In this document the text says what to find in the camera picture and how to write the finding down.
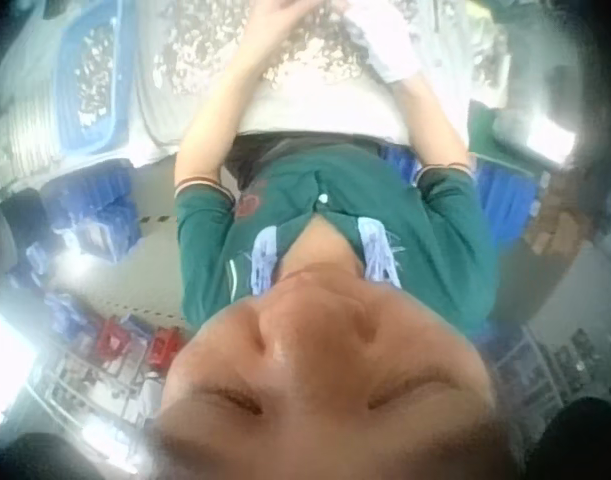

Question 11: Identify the person's right hand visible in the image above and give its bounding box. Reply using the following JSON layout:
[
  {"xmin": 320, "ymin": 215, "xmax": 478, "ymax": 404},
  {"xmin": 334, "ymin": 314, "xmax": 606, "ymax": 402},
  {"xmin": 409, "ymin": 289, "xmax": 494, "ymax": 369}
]
[{"xmin": 341, "ymin": 0, "xmax": 422, "ymax": 85}]

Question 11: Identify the person's left hand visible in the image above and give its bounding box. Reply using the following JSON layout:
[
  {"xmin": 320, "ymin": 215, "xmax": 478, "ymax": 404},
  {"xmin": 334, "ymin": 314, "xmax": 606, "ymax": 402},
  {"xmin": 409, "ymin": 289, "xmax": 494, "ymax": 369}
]
[{"xmin": 244, "ymin": 0, "xmax": 317, "ymax": 57}]

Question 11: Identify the pile of small metal parts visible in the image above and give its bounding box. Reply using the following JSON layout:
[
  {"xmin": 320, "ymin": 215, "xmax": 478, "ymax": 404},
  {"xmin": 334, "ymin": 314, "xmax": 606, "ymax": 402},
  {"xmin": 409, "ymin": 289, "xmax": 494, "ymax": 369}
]
[{"xmin": 152, "ymin": 0, "xmax": 386, "ymax": 97}]

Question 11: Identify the small heap of dark parts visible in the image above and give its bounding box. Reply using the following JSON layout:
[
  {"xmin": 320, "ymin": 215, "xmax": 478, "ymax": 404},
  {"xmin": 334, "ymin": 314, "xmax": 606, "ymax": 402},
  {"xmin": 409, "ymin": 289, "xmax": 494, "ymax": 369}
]
[{"xmin": 464, "ymin": 27, "xmax": 512, "ymax": 97}]

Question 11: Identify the green box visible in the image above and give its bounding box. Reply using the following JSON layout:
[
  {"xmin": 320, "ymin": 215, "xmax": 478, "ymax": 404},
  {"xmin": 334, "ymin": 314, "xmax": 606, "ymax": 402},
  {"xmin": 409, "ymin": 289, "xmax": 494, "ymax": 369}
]
[{"xmin": 467, "ymin": 98, "xmax": 511, "ymax": 157}]

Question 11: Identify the heap of parts in tray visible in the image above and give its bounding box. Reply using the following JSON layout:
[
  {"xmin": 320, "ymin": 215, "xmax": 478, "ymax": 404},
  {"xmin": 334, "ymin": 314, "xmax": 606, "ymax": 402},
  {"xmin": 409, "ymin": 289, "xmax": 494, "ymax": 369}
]
[{"xmin": 74, "ymin": 23, "xmax": 120, "ymax": 117}]

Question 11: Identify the row of blue bins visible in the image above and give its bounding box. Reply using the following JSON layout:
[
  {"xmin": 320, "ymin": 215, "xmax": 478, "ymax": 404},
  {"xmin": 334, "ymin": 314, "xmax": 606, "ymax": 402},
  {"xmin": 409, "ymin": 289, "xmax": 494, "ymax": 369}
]
[{"xmin": 384, "ymin": 143, "xmax": 551, "ymax": 251}]

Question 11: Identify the blue plastic tray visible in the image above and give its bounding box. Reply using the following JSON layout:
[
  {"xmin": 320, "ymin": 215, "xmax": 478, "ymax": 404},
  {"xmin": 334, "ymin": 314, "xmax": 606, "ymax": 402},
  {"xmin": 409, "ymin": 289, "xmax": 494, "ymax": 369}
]
[{"xmin": 53, "ymin": 0, "xmax": 137, "ymax": 154}]

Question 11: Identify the stack of blue crates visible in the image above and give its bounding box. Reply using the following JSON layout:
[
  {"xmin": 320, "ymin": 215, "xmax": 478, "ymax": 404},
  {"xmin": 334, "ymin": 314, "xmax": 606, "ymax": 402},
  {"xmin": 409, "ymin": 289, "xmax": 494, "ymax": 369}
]
[{"xmin": 37, "ymin": 162, "xmax": 141, "ymax": 266}]

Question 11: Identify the brown cardboard carton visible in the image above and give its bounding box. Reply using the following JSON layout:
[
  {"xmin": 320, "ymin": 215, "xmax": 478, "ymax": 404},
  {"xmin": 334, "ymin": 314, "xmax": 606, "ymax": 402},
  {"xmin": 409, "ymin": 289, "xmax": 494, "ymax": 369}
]
[{"xmin": 524, "ymin": 184, "xmax": 586, "ymax": 256}]

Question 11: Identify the stack of white ribbed trays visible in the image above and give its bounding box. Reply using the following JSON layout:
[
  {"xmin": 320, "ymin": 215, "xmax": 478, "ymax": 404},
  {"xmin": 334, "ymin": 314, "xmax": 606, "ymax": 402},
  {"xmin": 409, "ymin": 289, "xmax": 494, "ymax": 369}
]
[{"xmin": 0, "ymin": 82, "xmax": 61, "ymax": 169}]

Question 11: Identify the red plastic bin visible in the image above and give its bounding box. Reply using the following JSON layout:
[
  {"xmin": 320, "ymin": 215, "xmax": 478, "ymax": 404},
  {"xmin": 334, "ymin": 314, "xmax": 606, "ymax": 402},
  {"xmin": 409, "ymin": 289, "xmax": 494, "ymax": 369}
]
[
  {"xmin": 148, "ymin": 327, "xmax": 182, "ymax": 369},
  {"xmin": 95, "ymin": 319, "xmax": 136, "ymax": 364}
]

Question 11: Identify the metal shelf rack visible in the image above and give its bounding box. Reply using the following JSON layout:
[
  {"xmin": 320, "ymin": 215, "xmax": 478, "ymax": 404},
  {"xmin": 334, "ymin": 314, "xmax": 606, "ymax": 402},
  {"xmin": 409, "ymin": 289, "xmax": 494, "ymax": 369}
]
[{"xmin": 494, "ymin": 319, "xmax": 611, "ymax": 426}]

